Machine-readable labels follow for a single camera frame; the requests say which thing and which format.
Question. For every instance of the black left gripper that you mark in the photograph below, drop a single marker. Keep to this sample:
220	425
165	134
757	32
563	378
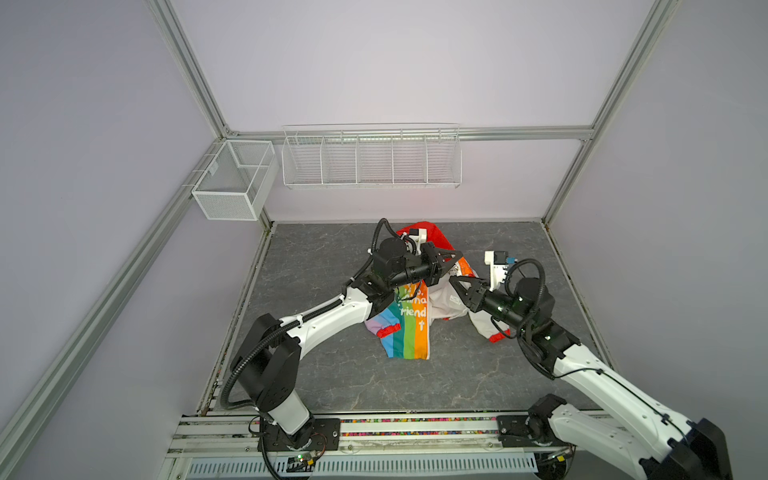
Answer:
434	256

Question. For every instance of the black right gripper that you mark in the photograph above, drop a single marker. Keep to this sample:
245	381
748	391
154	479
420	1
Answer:
475	297

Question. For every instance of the colourful rainbow kids jacket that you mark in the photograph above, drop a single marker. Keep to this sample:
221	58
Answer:
404	326

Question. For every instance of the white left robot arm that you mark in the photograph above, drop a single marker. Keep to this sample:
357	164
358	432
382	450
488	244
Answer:
263	373

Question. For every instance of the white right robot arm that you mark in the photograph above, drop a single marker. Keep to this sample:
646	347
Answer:
652	440

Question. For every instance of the white mesh box basket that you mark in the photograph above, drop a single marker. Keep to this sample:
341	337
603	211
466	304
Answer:
236	182

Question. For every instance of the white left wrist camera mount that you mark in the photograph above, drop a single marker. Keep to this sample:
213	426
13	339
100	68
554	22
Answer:
419	237

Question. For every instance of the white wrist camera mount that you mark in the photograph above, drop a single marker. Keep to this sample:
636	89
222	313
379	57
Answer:
499	263
419	237

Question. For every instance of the white wire shelf basket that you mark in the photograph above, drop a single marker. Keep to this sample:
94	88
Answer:
374	155

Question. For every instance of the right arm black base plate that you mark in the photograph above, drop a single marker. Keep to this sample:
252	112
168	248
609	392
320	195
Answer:
520	430

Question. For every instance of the white vented cable duct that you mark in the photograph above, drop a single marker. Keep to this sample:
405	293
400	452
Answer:
376	466

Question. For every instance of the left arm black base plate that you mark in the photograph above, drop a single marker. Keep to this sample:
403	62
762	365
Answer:
318	434

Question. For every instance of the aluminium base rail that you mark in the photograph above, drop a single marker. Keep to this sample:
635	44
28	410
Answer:
234	436

